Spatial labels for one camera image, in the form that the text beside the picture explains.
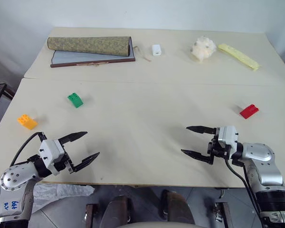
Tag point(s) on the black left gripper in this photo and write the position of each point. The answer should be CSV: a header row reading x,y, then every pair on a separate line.
x,y
67,164

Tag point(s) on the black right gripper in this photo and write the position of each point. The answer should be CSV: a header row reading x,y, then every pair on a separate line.
x,y
216,149

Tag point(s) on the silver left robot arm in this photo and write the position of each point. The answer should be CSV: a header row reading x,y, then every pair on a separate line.
x,y
16,176

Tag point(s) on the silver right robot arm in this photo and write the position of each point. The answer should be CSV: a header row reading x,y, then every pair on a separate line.
x,y
263,154

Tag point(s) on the white crumpled plastic sheet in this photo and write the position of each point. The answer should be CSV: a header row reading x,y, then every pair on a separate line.
x,y
57,191

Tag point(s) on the green toy building block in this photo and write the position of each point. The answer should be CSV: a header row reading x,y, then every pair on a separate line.
x,y
75,101

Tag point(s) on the red toy building block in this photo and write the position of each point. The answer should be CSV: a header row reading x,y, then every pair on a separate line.
x,y
249,111

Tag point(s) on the yellow toy building block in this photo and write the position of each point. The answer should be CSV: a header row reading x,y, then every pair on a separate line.
x,y
27,122

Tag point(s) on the dark rounded shape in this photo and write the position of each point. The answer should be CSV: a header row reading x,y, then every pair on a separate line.
x,y
178,206
116,209

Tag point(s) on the white power adapter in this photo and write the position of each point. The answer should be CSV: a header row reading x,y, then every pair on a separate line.
x,y
156,50

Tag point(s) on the olive patterned hanging scroll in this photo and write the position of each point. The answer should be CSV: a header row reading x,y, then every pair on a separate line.
x,y
90,45

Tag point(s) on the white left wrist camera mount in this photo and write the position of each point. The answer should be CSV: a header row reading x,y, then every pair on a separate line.
x,y
51,149

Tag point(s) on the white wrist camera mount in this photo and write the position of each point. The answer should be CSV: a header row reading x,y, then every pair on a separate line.
x,y
228,137
51,149

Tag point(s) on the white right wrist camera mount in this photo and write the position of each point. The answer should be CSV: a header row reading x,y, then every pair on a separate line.
x,y
228,137

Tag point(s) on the brown upright post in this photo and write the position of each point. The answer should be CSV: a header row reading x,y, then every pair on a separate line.
x,y
225,215
90,215

